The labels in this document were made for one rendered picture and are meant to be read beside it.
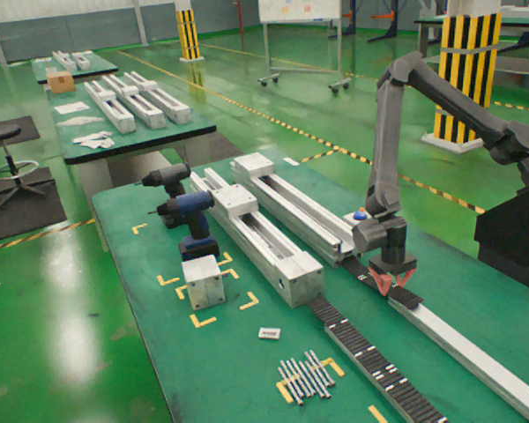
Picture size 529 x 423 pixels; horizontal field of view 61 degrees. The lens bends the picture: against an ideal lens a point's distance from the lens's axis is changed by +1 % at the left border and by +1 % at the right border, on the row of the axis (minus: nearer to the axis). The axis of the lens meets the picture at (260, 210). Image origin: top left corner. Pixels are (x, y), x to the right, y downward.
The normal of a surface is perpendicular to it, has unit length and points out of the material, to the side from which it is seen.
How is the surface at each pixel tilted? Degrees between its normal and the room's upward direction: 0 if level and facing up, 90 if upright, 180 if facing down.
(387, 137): 44
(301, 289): 90
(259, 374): 0
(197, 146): 90
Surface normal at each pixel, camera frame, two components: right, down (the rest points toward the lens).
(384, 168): 0.19, -0.51
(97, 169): 0.44, 0.37
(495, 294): -0.10, -0.88
